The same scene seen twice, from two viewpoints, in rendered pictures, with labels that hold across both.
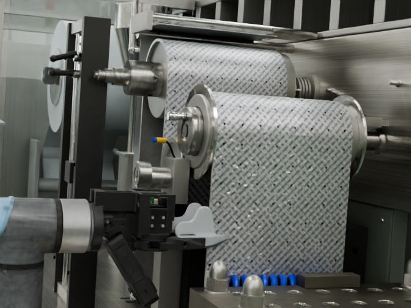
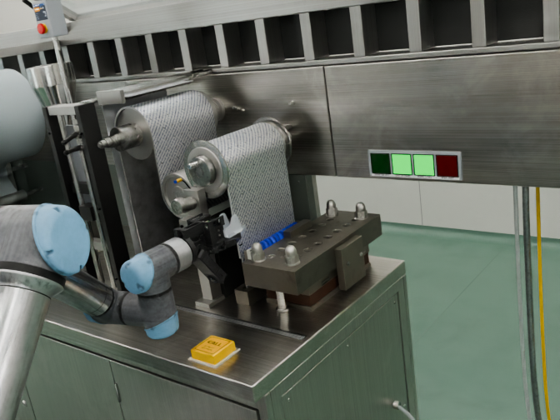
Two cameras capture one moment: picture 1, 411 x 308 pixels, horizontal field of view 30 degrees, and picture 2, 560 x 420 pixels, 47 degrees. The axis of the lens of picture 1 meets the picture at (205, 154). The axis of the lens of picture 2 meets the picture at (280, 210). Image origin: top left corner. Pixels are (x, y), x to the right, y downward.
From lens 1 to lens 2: 0.73 m
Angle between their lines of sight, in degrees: 32
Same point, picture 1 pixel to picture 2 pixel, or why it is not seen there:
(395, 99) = (292, 112)
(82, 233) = (188, 257)
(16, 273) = (165, 296)
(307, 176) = (269, 175)
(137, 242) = (212, 250)
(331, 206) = (282, 187)
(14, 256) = (162, 287)
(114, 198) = (193, 231)
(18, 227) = (159, 270)
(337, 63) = (236, 90)
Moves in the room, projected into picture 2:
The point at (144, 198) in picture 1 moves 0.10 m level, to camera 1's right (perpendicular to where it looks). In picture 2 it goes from (210, 224) to (248, 212)
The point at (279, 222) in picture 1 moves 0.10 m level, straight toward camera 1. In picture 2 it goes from (263, 206) to (280, 215)
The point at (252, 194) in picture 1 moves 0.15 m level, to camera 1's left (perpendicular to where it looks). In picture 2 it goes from (249, 197) to (195, 212)
